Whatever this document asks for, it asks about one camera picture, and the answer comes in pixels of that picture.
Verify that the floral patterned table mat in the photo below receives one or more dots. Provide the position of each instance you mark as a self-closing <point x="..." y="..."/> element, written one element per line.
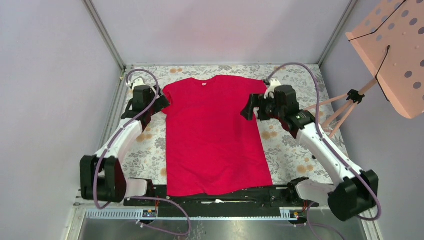
<point x="287" y="160"/>

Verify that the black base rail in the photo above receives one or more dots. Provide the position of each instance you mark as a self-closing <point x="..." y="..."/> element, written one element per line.
<point x="276" y="202"/>

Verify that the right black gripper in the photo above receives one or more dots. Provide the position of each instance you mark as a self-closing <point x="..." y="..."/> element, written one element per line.
<point x="255" y="100"/>

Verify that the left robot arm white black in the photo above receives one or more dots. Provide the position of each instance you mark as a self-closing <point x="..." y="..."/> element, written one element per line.
<point x="101" y="175"/>

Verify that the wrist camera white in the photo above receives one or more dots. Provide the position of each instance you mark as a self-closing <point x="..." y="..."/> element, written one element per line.
<point x="270" y="92"/>
<point x="138" y="81"/>

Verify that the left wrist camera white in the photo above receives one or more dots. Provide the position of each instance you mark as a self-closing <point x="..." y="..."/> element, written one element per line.
<point x="138" y="81"/>

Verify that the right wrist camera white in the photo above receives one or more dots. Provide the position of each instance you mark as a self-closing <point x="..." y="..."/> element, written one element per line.
<point x="270" y="92"/>

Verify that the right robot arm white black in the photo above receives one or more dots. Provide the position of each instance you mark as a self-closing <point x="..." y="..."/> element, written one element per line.
<point x="352" y="191"/>

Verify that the pink perforated music stand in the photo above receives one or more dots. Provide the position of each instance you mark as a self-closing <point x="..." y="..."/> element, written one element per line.
<point x="390" y="43"/>

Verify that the red t-shirt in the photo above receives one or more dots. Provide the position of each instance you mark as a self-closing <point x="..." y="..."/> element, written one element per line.
<point x="210" y="148"/>

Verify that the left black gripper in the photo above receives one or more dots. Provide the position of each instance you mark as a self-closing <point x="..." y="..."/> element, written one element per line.
<point x="161" y="102"/>

